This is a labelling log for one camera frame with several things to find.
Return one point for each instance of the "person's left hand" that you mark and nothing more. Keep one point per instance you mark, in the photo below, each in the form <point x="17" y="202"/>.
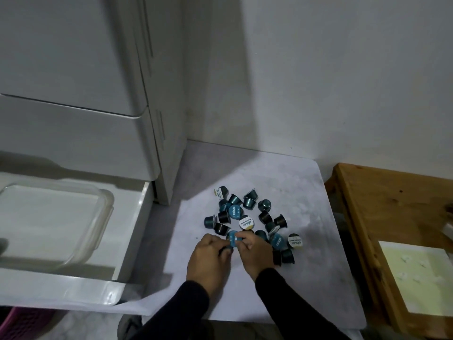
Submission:
<point x="207" y="263"/>

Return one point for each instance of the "person's right hand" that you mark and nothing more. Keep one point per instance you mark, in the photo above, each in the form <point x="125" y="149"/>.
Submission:
<point x="256" y="256"/>

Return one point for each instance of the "person's left fingers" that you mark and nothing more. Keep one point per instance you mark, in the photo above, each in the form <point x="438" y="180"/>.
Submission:
<point x="213" y="241"/>

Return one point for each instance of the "person's right fingers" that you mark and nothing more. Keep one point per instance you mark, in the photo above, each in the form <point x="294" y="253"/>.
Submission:
<point x="249" y="240"/>

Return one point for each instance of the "blue-lid coffee capsule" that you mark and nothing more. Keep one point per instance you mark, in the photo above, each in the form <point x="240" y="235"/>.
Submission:
<point x="233" y="239"/>

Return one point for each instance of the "person's left forearm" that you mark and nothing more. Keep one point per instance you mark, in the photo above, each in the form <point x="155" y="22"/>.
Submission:
<point x="177" y="315"/>

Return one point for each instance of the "person's right forearm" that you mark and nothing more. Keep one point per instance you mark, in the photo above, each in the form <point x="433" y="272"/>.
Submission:
<point x="286" y="308"/>

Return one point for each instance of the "pile of teal coffee capsules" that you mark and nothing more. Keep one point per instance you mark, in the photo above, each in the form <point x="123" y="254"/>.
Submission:
<point x="247" y="217"/>

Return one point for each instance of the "open white drawer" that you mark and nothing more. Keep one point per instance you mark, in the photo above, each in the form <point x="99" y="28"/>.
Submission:
<point x="127" y="223"/>

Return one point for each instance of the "wooden side table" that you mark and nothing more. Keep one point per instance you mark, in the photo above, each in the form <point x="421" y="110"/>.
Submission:
<point x="382" y="215"/>

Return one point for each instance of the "small white scraps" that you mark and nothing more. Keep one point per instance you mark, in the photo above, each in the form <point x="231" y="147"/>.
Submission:
<point x="407" y="260"/>

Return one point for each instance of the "pale yellow sheet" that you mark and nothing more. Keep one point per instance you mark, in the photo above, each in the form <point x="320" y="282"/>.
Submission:
<point x="417" y="279"/>

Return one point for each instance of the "pink plastic basket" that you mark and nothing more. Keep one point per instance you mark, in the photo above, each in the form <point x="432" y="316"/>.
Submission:
<point x="24" y="324"/>

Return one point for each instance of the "white drawer cabinet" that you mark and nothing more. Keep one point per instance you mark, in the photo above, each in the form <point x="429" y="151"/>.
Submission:
<point x="78" y="84"/>

